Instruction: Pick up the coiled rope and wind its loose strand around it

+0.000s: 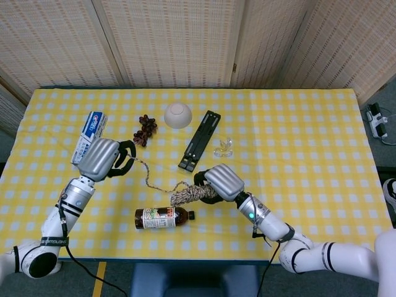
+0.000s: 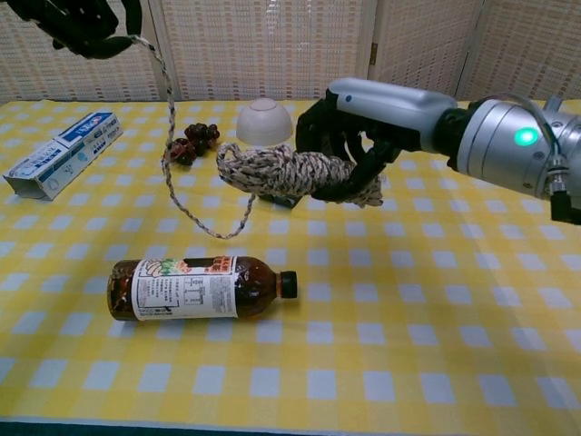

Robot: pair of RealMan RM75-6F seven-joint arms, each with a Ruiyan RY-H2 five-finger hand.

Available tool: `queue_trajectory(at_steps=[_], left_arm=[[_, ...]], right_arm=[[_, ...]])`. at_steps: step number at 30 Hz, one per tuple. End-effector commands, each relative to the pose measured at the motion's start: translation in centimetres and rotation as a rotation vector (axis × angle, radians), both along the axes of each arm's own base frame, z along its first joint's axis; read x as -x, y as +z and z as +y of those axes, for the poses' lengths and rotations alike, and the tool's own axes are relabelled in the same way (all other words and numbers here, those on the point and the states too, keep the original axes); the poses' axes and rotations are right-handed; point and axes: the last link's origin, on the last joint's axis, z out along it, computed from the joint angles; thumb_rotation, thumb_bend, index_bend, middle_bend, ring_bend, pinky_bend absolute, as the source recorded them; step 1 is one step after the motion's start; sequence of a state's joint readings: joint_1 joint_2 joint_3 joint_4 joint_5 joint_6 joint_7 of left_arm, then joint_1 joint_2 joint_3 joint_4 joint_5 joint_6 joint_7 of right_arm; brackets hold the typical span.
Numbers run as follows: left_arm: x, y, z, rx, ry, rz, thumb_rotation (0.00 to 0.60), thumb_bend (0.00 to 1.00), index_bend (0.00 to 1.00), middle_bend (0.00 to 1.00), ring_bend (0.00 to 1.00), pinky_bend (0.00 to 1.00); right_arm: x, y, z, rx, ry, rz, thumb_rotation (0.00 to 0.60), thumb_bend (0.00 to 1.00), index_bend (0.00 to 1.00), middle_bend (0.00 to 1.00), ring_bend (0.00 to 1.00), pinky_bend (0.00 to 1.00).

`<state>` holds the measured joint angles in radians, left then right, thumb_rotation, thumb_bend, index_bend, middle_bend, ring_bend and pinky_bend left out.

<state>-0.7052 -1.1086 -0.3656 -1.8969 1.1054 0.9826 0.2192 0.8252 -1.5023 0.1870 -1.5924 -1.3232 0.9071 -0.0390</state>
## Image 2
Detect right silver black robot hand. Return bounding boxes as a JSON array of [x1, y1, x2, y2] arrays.
[[294, 76, 459, 203]]

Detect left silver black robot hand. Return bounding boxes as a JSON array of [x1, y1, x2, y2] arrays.
[[8, 0, 144, 60]]

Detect white speckled braided rope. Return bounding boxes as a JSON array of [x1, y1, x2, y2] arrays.
[[161, 35, 385, 241]]

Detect yellow white checkered tablecloth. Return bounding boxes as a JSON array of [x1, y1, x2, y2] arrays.
[[0, 98, 581, 431]]

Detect blue white toothpaste box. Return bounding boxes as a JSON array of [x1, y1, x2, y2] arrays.
[[2, 112, 124, 201]]

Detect white upturned bowl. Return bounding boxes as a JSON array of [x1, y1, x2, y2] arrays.
[[235, 97, 293, 147]]

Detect beige woven folding screen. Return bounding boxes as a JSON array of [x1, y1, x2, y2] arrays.
[[0, 0, 581, 104]]

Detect black folding stand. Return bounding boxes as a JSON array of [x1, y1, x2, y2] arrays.
[[261, 193, 303, 210]]

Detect dark red grape bunch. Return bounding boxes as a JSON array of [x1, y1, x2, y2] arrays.
[[160, 122, 222, 176]]

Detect brown tea bottle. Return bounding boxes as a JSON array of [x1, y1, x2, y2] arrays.
[[106, 255, 299, 322]]

